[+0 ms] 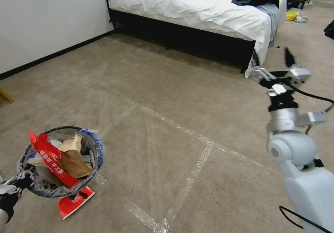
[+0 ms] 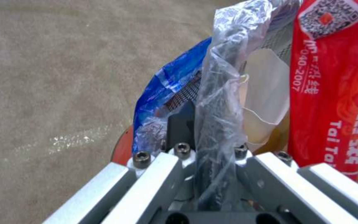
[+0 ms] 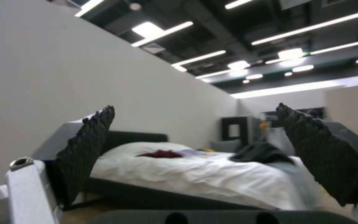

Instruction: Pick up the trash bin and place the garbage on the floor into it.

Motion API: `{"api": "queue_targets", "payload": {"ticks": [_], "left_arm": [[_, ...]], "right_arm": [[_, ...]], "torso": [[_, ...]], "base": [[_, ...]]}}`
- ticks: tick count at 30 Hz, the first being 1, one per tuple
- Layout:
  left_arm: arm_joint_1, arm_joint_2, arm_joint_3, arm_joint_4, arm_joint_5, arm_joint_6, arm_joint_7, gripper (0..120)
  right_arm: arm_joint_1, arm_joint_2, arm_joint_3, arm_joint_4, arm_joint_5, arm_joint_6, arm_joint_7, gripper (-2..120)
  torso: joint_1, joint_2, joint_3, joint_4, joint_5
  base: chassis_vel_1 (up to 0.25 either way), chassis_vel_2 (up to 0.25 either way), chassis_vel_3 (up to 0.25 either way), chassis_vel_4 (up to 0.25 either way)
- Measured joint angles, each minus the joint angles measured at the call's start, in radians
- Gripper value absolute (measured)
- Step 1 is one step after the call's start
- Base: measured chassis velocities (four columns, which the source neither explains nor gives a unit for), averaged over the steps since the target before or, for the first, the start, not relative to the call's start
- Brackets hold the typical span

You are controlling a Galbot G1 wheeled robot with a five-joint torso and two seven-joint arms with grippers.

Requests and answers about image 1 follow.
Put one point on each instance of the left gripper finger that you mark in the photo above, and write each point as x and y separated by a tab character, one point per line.
24	182
7	188

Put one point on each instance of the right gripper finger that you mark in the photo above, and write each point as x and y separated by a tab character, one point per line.
262	72
299	73

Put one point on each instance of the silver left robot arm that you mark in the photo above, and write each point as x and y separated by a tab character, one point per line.
2	217

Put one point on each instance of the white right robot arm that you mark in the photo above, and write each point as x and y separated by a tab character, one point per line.
300	165

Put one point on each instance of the clear plastic bin liner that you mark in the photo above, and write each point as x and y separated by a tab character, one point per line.
97	149

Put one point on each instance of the crumpled white paper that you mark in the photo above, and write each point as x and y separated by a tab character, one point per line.
35	162

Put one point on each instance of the long red printed wrapper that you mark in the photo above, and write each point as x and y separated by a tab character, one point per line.
48	157

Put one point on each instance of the flat red printed packet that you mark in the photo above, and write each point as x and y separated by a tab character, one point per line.
71	205

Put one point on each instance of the brown paper bag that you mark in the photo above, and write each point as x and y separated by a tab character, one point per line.
73	163

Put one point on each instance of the black bag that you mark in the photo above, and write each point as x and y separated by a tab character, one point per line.
329	29

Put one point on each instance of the small white crumpled rubbish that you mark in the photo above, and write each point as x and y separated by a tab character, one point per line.
301	19

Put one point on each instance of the blue jeans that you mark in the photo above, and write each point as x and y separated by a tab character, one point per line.
271	16

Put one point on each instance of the yellow plastic bag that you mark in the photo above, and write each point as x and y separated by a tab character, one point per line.
291	15

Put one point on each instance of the white bed sheet mattress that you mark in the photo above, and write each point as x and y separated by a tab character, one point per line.
198	11

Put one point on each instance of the wooden furniture leg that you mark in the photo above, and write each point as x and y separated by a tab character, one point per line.
5	94

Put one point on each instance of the clear tape strip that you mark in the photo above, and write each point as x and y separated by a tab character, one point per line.
194	170
143	214
177	126

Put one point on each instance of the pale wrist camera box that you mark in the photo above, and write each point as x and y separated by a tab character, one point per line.
278	89

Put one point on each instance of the black bed frame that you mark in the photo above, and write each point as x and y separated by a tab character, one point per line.
188	38

